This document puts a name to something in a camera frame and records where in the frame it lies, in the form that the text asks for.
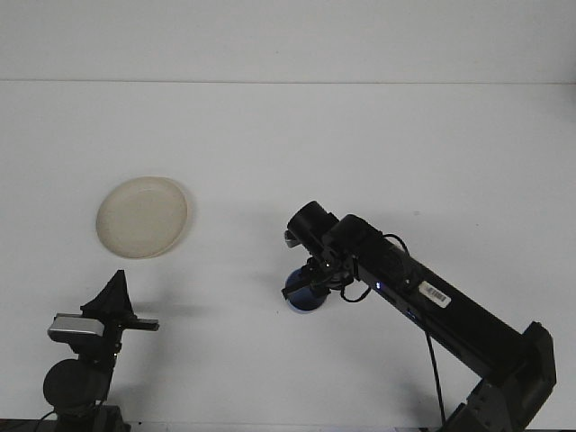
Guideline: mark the pale blue cup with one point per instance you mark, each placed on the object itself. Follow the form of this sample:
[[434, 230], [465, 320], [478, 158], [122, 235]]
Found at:
[[306, 303]]

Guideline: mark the pale round plate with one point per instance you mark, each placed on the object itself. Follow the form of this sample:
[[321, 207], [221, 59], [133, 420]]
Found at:
[[141, 218]]

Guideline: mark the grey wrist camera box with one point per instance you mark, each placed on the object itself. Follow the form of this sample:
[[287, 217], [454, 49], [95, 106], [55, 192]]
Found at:
[[74, 328], [290, 240]]

